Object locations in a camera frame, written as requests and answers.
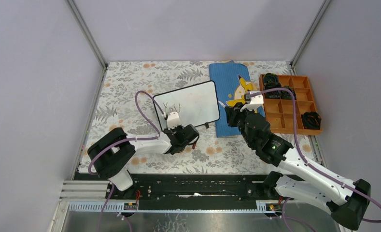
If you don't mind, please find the rolled dark tie middle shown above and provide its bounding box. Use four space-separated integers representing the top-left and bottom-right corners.
264 82 282 99

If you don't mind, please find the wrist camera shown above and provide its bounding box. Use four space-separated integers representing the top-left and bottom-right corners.
161 111 182 130
240 91 264 112

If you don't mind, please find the white slotted cable duct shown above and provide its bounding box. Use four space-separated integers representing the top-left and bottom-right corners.
67 200 282 214

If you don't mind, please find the rolled dark tie top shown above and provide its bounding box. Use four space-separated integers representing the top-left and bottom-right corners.
263 72 279 85

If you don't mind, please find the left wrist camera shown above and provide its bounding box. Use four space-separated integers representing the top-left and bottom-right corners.
161 111 182 130

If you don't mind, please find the orange wooden compartment tray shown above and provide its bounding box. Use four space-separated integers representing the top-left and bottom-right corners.
259 74 323 135

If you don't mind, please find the right aluminium frame post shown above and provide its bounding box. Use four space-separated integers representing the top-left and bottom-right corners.
290 0 333 68

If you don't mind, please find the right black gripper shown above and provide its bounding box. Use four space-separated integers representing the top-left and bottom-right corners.
225 102 255 148

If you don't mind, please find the left aluminium frame post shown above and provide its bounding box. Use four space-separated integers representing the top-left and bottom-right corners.
65 0 108 69

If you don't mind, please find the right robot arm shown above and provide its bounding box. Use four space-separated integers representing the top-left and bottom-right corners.
225 104 371 231

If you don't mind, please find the small black-framed whiteboard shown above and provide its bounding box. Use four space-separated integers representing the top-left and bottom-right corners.
153 81 220 127

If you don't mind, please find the rolled dark tie lower right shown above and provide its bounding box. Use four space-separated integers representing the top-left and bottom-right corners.
301 112 322 130

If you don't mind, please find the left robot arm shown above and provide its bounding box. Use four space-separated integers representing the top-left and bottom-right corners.
87 125 199 199

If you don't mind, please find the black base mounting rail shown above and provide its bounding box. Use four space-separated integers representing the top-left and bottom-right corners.
76 174 281 210

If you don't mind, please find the blue Pikachu cloth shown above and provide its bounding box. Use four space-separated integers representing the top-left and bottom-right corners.
209 62 257 138

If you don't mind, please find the rolled dark tie small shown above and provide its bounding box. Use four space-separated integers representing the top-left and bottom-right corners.
281 86 296 100

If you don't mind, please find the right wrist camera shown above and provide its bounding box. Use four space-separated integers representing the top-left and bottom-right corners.
240 91 264 112

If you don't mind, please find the aluminium frame post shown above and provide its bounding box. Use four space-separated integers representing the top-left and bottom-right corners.
290 0 333 68
65 0 108 69

